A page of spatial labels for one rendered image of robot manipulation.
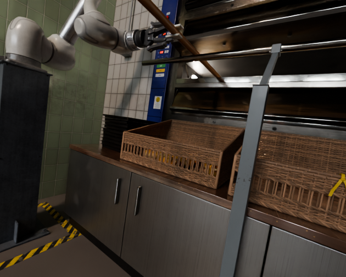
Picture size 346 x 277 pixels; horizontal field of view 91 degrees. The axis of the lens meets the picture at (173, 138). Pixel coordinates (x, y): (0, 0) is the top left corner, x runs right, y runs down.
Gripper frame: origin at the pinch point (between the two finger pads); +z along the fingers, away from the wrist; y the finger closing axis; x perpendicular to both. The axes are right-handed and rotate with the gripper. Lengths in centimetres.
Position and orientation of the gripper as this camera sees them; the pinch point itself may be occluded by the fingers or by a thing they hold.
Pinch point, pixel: (174, 32)
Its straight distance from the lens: 85.3
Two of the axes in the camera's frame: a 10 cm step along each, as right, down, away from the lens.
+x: -5.4, -0.2, -8.4
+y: -1.5, 9.9, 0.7
